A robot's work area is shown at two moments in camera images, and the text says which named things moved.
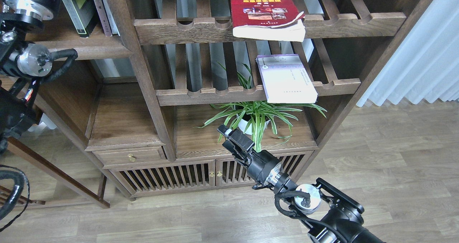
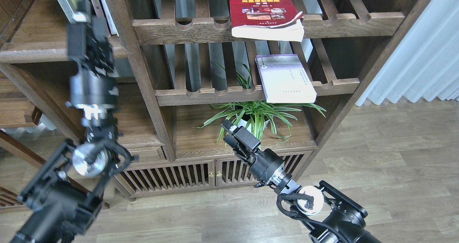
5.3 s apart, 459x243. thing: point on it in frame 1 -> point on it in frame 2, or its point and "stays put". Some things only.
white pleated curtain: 426,62 stays put
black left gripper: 33,4 -> 93,85
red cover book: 272,14 stays put
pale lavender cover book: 285,79 stays put
